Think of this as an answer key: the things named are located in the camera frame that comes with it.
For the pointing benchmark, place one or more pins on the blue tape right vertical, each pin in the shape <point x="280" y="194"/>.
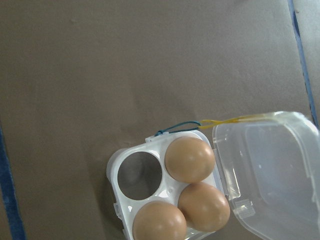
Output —
<point x="302" y="59"/>

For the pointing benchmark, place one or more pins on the brown egg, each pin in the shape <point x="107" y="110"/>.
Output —
<point x="189" y="159"/>
<point x="159" y="220"/>
<point x="204" y="207"/>

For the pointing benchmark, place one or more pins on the blue tape vertical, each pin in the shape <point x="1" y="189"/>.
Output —
<point x="9" y="198"/>
<point x="302" y="59"/>

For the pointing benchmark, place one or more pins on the yellow rubber band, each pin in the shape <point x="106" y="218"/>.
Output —
<point x="210" y="123"/>

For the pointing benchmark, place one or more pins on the clear egg box lid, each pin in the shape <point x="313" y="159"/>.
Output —
<point x="269" y="165"/>

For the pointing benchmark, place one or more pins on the blue tape centre vertical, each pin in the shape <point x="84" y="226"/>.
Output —
<point x="9" y="198"/>

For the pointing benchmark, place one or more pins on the blue rubber band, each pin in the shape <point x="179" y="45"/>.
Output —
<point x="180" y="127"/>

